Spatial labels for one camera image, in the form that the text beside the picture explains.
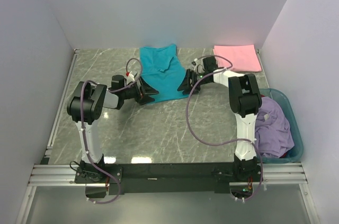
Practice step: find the lavender t shirt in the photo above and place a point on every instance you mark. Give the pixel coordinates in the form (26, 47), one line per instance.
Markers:
(272, 130)

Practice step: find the red t shirt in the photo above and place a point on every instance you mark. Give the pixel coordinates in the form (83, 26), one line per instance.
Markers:
(286, 155)

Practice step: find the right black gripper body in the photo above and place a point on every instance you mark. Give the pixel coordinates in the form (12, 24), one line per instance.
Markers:
(193, 76)

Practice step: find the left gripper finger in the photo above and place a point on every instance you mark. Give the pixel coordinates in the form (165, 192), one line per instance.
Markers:
(147, 89)
(145, 99)

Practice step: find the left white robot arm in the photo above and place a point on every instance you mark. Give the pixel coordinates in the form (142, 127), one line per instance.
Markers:
(89, 99)

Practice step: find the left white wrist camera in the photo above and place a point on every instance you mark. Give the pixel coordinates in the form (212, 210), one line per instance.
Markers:
(132, 75)

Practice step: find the folded pink t shirt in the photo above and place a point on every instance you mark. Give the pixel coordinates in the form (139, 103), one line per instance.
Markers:
(243, 58)

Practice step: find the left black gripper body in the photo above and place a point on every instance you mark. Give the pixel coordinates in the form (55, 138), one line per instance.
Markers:
(134, 92)

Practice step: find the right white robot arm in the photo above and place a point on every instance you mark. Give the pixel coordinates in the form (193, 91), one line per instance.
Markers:
(244, 99)

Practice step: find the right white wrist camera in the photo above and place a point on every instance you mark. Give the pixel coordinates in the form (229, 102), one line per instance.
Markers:
(197, 66)

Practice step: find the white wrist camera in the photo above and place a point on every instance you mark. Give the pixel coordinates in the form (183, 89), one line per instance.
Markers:
(132, 75)
(197, 66)

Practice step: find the aluminium frame rail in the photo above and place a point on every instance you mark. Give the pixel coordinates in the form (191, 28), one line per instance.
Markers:
(62, 175)

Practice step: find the teal plastic laundry basket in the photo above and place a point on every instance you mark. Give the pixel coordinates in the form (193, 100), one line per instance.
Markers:
(298, 150)

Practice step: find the teal t shirt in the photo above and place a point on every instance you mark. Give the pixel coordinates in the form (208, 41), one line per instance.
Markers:
(162, 70)

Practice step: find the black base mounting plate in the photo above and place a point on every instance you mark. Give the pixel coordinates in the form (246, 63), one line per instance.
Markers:
(159, 178)

